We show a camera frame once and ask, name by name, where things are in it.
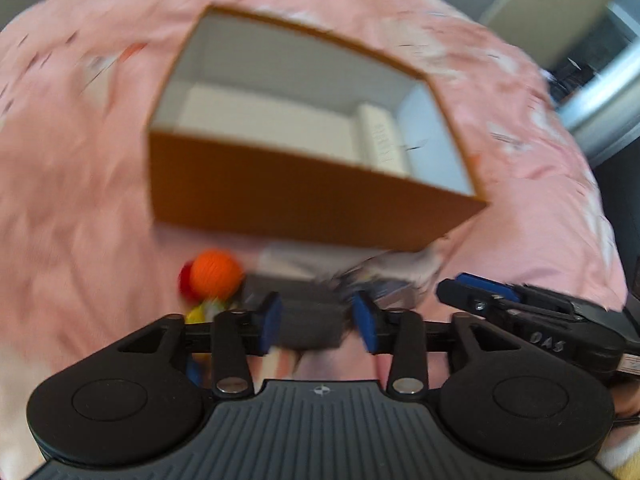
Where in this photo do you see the orange cardboard box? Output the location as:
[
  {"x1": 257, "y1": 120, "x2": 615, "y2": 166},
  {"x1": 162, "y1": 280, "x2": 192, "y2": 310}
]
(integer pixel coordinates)
[{"x1": 147, "y1": 6, "x2": 487, "y2": 252}]

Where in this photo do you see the white rectangular box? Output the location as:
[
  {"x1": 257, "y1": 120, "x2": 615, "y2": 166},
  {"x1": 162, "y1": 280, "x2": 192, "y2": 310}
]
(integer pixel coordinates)
[{"x1": 356, "y1": 103, "x2": 411, "y2": 178}]

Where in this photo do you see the illustrated warrior card box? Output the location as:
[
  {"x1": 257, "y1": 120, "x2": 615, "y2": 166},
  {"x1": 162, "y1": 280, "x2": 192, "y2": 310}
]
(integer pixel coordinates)
[{"x1": 340, "y1": 249, "x2": 442, "y2": 310}]

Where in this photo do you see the yellow plastic container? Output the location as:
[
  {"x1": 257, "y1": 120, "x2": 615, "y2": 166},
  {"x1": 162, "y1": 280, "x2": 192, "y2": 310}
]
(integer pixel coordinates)
[{"x1": 186, "y1": 299, "x2": 224, "y2": 366}]

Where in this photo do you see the dark grey gift box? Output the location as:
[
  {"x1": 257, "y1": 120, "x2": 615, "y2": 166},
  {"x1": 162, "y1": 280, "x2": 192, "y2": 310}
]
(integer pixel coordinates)
[{"x1": 240, "y1": 274, "x2": 350, "y2": 351}]

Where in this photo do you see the orange crochet carrot toy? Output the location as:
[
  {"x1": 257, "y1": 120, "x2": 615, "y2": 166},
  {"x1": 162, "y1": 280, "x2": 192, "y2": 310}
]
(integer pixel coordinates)
[{"x1": 178, "y1": 249, "x2": 245, "y2": 304}]

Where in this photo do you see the beige door with handle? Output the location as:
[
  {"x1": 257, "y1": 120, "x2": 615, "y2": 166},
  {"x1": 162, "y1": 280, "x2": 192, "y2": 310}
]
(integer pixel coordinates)
[{"x1": 480, "y1": 0, "x2": 610, "y2": 51}]

